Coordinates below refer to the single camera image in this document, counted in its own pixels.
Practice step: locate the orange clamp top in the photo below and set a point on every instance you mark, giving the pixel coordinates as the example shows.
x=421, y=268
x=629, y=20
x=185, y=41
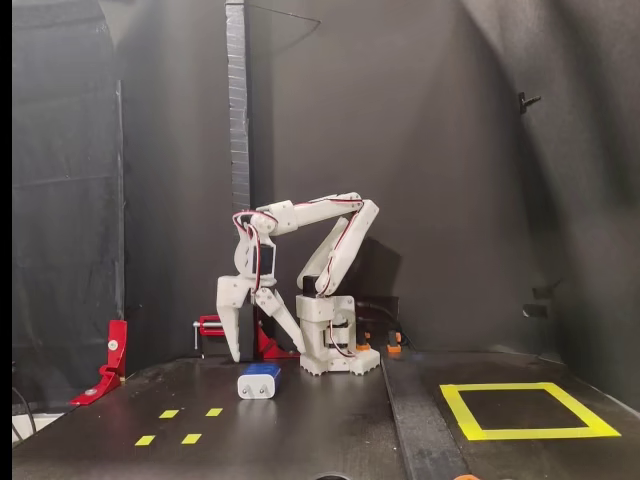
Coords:
x=467, y=477

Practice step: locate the black clip on curtain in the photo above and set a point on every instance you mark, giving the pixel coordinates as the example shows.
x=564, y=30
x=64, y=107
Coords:
x=522, y=102

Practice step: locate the red screw clamp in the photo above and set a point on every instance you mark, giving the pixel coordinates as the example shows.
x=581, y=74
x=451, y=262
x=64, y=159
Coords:
x=210, y=319

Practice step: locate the white fixed gripper finger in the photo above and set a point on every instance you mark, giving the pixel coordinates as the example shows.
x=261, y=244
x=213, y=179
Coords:
x=232, y=330

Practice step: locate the black tape piece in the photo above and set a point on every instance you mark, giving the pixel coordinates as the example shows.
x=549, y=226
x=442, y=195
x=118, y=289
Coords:
x=535, y=311
x=545, y=291

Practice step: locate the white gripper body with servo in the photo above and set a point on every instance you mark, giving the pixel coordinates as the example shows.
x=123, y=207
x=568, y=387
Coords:
x=231, y=294

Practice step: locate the orange and black clamp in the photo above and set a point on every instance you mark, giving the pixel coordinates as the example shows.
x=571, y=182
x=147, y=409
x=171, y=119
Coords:
x=394, y=349
x=364, y=345

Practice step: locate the red bracket with silver screws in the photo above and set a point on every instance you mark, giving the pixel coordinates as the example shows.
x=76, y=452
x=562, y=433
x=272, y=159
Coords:
x=117, y=340

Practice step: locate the small yellow tape marker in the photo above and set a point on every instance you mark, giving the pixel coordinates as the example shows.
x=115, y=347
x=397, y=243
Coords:
x=191, y=439
x=214, y=412
x=145, y=440
x=169, y=414

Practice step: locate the black vertical post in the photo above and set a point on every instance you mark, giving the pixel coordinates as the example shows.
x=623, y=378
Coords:
x=240, y=150

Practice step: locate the yellow tape square outline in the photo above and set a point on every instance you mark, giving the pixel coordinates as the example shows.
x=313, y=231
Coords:
x=525, y=433

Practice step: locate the long black strip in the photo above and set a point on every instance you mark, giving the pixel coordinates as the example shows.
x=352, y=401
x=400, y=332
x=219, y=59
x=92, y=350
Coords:
x=420, y=425

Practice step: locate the blue and white charger plug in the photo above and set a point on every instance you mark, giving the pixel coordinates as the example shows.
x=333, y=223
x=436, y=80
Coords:
x=257, y=387

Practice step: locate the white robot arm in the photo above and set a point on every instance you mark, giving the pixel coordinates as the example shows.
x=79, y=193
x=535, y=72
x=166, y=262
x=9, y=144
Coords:
x=320, y=212

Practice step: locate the white moving gripper finger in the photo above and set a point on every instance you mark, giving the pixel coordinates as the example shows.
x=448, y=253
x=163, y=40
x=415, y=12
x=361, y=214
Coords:
x=275, y=310

